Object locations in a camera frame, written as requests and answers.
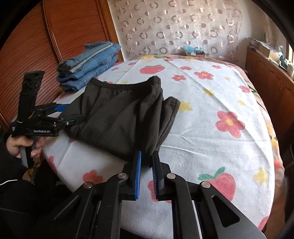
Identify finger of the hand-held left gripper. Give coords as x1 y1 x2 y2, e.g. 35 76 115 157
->
57 115 83 127
34 104 70 115

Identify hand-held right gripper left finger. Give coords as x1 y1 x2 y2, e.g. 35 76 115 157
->
42 150 141 239

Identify black pants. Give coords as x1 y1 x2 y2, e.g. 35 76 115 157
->
62 76 181 163

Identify person's black jacket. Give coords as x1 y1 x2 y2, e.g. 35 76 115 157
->
0 135 77 239

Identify circle patterned sheer curtain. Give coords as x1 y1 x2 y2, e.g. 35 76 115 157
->
107 0 243 60

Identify person's left hand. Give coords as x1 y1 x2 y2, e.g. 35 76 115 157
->
6 137 44 159

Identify cardboard box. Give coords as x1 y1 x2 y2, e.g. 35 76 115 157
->
259 43 281 63

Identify window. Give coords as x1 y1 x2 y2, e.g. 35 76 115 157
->
285 39 294 70

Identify pink floral bedsheet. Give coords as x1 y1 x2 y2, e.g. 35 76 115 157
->
129 54 286 175

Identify wooden wardrobe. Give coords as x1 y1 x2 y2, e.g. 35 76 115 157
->
0 0 124 130

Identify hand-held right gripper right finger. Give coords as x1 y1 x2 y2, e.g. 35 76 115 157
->
152 151 266 239

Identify wooden side cabinet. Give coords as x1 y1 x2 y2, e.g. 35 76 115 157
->
245 45 294 149

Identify pale window curtain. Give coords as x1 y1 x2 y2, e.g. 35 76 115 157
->
264 17 283 47

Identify white floral towel blanket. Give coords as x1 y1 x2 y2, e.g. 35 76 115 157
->
42 58 276 233

